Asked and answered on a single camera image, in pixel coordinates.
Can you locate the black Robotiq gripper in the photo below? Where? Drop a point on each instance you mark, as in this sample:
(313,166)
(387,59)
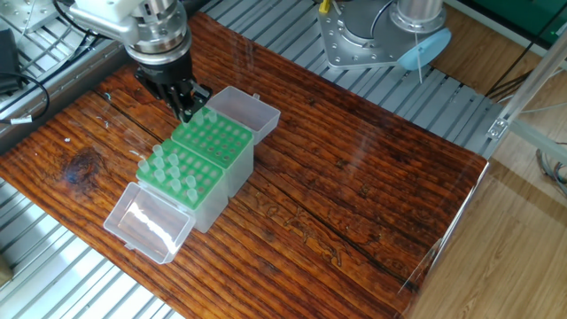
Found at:
(164,66)

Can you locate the green rack clear tip box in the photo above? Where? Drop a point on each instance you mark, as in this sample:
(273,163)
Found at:
(239,155)
(151,221)

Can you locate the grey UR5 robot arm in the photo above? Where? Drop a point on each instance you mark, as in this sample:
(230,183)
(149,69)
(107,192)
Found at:
(106,13)

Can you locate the small yellow tag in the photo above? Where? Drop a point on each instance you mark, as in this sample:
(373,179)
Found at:
(324,5)

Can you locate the perforated silver metal plate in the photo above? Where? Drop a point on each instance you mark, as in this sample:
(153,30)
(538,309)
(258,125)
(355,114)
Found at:
(31,11)

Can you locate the small black device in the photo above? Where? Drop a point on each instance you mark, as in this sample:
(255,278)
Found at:
(5,53)

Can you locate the glossy wooden table board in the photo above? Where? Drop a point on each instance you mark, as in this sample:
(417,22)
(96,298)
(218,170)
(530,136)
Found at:
(354,177)

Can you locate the silver robot mount plate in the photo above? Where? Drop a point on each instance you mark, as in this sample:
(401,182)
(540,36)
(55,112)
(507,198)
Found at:
(363,44)

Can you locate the aluminium frame post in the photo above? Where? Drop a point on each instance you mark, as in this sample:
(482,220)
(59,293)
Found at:
(532,106)

